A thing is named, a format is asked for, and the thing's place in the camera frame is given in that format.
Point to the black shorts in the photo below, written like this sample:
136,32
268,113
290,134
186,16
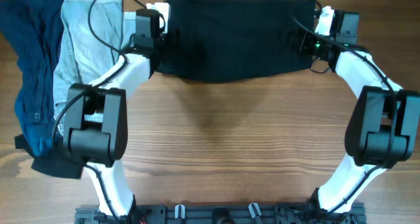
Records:
217,41

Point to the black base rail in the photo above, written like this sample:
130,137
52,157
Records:
282,213

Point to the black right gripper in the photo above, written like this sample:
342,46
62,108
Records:
306,43

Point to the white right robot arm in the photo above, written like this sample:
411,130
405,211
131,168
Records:
383,126

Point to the light blue denim shorts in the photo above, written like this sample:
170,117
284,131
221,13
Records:
82,57

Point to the black garment under pile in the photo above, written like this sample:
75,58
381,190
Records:
51,165

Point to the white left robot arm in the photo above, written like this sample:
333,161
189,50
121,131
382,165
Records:
96,128

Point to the navy blue garment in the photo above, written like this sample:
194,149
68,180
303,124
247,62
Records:
34,30

